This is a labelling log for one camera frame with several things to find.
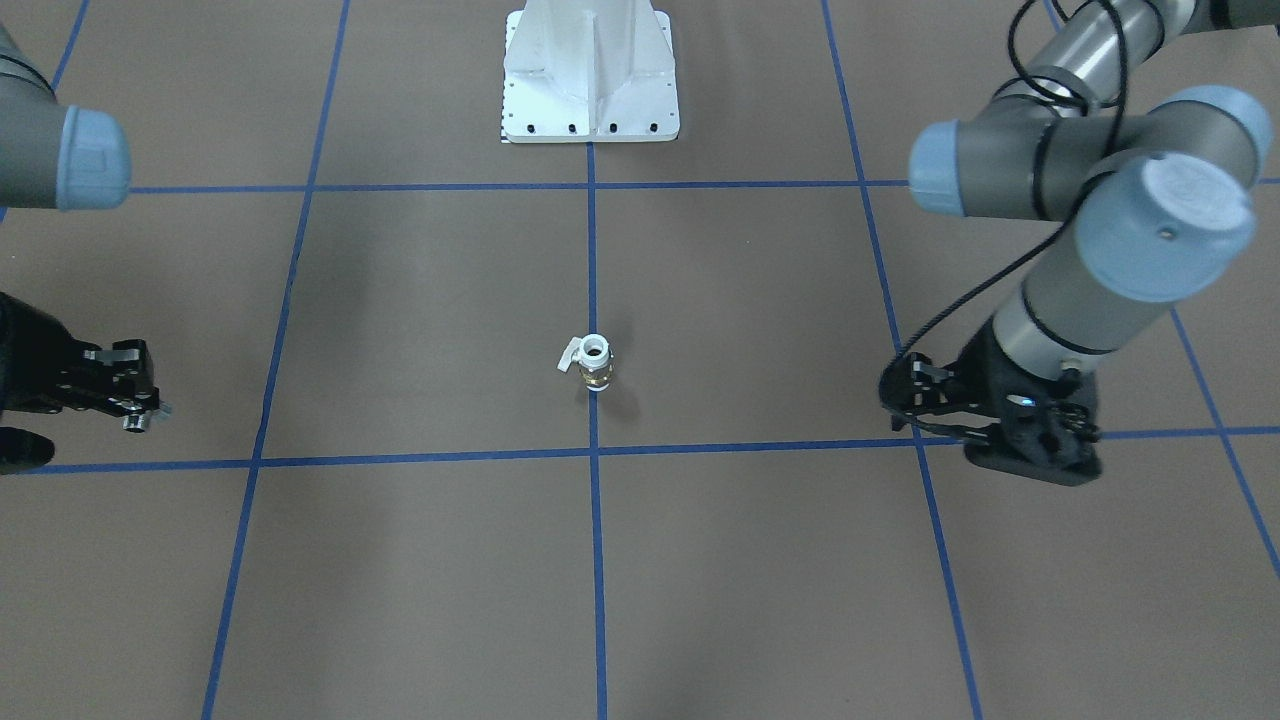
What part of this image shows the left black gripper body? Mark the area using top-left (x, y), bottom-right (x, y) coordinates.
top-left (945, 320), bottom-right (1064, 425)

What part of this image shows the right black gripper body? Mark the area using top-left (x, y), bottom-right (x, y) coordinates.
top-left (1, 293), bottom-right (101, 414)

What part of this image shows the chrome angle valve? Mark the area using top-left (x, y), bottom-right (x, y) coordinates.
top-left (122, 402), bottom-right (173, 434)

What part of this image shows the white brass PPR pipe fitting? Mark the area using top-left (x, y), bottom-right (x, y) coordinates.
top-left (557, 333), bottom-right (614, 393)

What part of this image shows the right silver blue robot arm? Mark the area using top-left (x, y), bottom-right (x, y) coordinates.
top-left (1, 29), bottom-right (170, 433)

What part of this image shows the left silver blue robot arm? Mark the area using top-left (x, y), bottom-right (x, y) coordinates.
top-left (878, 1), bottom-right (1277, 447)

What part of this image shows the brown paper table cover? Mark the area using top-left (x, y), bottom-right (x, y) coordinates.
top-left (3, 1), bottom-right (1277, 719)

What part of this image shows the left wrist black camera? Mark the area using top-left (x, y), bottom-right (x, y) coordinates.
top-left (963, 395), bottom-right (1102, 487)

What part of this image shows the wrist black camera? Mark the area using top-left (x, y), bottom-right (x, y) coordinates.
top-left (963, 395), bottom-right (1102, 487)
top-left (0, 427), bottom-right (55, 477)

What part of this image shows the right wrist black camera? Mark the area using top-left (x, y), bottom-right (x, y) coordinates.
top-left (0, 427), bottom-right (55, 477)

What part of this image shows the black camera cable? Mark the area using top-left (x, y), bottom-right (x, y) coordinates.
top-left (893, 0), bottom-right (1166, 361)

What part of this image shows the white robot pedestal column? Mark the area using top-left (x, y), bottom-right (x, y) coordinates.
top-left (500, 1), bottom-right (681, 143)

